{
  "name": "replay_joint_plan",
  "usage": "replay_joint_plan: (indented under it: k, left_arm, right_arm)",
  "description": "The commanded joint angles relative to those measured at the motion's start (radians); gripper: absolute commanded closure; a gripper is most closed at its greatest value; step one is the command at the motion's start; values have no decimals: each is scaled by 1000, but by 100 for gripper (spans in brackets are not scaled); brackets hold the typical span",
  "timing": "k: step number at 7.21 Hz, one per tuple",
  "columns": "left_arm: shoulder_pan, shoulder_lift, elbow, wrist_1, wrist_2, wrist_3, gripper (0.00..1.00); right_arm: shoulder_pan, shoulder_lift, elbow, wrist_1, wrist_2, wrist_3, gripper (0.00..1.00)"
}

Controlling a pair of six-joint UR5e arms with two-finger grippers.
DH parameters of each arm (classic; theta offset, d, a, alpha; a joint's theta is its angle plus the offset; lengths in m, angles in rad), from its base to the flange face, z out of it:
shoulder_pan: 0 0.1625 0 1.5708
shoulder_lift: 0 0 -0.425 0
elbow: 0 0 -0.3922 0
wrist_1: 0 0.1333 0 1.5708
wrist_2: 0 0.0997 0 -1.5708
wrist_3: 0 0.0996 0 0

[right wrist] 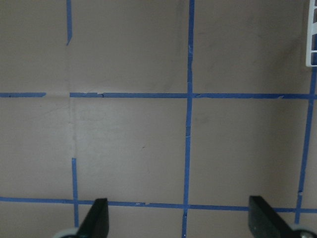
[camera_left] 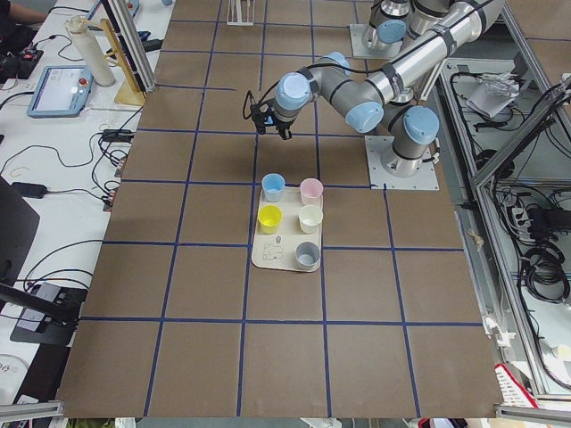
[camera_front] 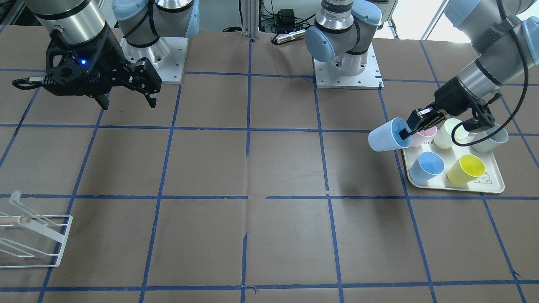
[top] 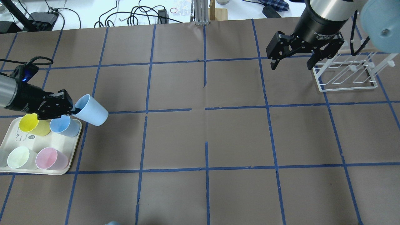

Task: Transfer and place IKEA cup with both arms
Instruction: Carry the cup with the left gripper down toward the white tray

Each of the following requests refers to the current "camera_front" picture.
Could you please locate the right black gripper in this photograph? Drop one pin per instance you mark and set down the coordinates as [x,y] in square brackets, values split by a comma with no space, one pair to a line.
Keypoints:
[110,63]

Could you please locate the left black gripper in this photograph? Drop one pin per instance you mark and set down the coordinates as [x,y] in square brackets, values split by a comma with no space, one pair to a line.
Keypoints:
[449,100]

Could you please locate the light blue plastic cup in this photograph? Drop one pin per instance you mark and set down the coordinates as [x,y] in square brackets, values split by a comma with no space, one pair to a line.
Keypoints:
[386,137]

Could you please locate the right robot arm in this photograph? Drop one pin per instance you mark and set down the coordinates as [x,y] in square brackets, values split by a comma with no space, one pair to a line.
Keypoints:
[142,22]

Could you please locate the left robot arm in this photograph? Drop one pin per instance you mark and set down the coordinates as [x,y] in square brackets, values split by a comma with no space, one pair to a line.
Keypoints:
[507,47]

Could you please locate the pink plastic cup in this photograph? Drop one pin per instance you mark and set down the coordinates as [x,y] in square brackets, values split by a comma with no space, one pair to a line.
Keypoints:
[421,137]

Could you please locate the pale green plastic cup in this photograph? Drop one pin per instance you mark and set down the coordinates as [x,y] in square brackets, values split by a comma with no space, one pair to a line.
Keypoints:
[443,138]

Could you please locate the yellow plastic cup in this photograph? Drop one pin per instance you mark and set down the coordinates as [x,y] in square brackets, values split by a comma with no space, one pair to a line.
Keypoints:
[468,168]

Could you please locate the grey plastic cup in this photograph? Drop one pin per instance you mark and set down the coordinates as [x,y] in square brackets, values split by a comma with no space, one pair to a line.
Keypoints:
[496,140]

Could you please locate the silver metal connector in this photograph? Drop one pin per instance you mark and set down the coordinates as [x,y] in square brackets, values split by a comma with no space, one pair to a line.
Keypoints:
[283,38]

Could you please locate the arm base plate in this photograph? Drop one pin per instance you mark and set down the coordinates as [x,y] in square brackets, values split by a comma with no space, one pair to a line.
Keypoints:
[349,71]
[168,56]

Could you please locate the aluminium frame post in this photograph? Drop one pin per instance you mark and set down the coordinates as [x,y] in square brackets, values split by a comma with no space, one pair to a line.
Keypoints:
[250,11]

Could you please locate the white wire cup rack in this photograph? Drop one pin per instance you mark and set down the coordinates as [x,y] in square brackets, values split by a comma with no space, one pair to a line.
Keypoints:
[31,239]

